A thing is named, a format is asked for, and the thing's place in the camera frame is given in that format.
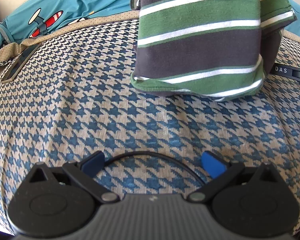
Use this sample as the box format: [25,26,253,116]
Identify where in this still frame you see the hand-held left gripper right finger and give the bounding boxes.
[187,151,280,204]

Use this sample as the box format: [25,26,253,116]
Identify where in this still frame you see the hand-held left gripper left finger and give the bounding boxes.
[27,151,120,204]

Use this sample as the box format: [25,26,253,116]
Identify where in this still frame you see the green grey striped shirt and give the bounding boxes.
[130,0,298,103]

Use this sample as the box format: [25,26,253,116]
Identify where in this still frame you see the blue beige houndstooth blanket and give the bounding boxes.
[0,11,300,240]

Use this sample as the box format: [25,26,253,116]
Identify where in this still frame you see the gold edged smartphone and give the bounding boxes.
[1,42,43,83]

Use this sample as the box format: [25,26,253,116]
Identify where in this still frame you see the teal cloth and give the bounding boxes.
[0,22,15,54]

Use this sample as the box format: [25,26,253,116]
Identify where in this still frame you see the teal airplane print shirt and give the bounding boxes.
[0,0,300,48]

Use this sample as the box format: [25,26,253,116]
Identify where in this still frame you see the black cable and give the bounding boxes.
[104,151,204,180]

